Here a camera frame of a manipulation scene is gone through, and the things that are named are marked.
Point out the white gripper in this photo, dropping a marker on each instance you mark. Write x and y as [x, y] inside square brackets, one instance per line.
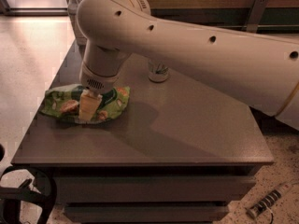
[95, 80]

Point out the green rice chip bag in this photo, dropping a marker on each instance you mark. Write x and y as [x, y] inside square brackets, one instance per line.
[62, 103]

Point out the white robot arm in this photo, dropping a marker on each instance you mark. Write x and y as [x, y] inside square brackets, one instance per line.
[261, 71]

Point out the white soda can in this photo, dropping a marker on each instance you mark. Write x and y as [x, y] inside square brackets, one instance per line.
[157, 72]

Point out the clear plastic water bottle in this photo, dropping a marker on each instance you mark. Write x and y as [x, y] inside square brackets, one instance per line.
[72, 12]

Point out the grey drawer cabinet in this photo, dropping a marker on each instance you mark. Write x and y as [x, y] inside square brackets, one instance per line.
[179, 154]

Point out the right metal wall bracket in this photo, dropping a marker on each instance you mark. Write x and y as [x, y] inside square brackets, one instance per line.
[255, 15]

